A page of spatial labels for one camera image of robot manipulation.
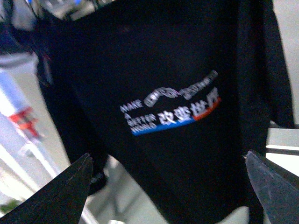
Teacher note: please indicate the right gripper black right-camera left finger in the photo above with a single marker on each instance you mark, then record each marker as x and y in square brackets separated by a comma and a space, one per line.
[61, 201]

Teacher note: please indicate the red blurred object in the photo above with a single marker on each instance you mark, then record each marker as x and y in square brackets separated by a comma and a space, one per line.
[26, 122]

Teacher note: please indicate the black printed t-shirt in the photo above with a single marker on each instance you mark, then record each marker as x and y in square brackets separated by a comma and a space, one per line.
[178, 91]

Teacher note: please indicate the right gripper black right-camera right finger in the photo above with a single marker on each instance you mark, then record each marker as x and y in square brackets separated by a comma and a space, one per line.
[276, 188]

